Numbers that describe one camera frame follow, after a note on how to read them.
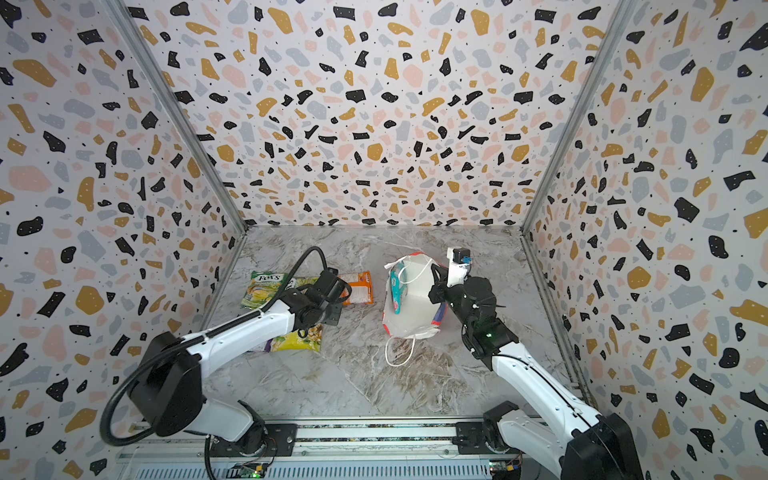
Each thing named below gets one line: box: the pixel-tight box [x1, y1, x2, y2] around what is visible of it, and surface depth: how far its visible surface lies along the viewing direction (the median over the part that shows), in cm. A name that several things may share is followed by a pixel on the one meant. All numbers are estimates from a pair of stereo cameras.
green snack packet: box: [241, 270, 288, 309], surface depth 101 cm
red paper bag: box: [382, 252, 448, 339], surface depth 82 cm
